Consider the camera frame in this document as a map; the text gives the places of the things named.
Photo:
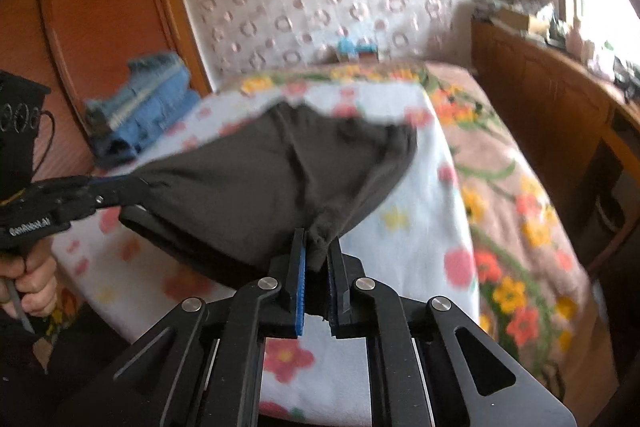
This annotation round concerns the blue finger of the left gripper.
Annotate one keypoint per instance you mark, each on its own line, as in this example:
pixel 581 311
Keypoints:
pixel 108 181

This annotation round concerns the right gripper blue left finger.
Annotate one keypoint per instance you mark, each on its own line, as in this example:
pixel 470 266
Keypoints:
pixel 294 284

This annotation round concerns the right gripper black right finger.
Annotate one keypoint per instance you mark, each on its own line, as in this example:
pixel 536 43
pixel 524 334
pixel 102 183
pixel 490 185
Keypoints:
pixel 340 284

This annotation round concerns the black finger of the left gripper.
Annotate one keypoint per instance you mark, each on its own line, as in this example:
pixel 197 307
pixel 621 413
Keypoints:
pixel 117 195

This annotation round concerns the black shorts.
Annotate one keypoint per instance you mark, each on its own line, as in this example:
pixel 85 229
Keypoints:
pixel 227 207

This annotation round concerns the left hand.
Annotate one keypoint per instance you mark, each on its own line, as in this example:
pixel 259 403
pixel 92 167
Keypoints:
pixel 34 277

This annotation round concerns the stack of folded jeans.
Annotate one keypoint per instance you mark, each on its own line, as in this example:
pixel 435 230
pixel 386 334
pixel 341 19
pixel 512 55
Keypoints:
pixel 156 95

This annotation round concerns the white floral bed sheet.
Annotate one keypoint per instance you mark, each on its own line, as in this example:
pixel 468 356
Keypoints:
pixel 415 245

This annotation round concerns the brown wooden wardrobe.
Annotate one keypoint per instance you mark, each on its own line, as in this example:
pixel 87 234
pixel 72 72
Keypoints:
pixel 80 50

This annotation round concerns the pink floral bedspread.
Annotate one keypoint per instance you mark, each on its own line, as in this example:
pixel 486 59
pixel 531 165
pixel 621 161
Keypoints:
pixel 536 299

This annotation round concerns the box with blue bag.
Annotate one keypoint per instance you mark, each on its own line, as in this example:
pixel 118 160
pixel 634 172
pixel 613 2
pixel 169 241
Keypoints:
pixel 362 50

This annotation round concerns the wooden low cabinet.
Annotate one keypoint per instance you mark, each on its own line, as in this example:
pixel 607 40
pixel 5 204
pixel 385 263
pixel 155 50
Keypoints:
pixel 575 130

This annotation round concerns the cardboard box on cabinet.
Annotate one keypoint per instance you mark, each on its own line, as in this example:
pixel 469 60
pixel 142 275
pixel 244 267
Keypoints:
pixel 523 22

